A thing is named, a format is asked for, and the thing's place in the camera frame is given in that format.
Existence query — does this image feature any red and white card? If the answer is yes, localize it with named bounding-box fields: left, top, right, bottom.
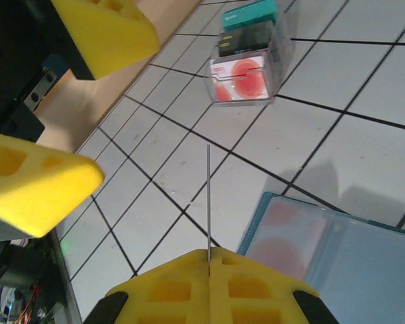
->
left=252, top=201, right=327, bottom=283
left=209, top=55, right=270, bottom=102

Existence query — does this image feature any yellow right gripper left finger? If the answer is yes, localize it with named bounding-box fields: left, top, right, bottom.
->
left=105, top=248, right=211, bottom=324

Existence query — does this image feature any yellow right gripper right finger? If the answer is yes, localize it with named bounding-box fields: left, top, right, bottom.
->
left=209, top=248, right=320, bottom=324

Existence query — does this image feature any teal card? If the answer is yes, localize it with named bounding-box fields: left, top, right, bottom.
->
left=221, top=0, right=278, bottom=30

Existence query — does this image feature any aluminium mounting rail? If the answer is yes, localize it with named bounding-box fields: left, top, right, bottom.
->
left=49, top=229, right=84, bottom=324

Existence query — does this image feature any clear plastic card box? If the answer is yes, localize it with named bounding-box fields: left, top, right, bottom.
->
left=204, top=0, right=295, bottom=108

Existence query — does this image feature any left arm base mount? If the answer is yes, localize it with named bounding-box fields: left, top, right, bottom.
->
left=0, top=236, right=67, bottom=291

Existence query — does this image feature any black card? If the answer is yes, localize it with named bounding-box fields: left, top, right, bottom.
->
left=217, top=20, right=274, bottom=57

